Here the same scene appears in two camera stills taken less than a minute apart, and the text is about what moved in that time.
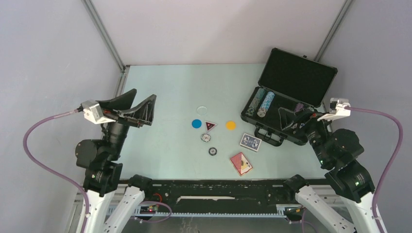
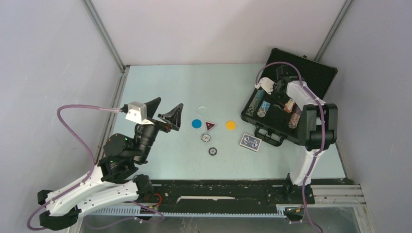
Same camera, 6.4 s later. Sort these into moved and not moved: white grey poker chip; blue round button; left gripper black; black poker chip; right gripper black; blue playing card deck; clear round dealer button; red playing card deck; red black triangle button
Moved: red playing card deck; left gripper black; right gripper black
Not moved: white grey poker chip; blue playing card deck; black poker chip; red black triangle button; clear round dealer button; blue round button
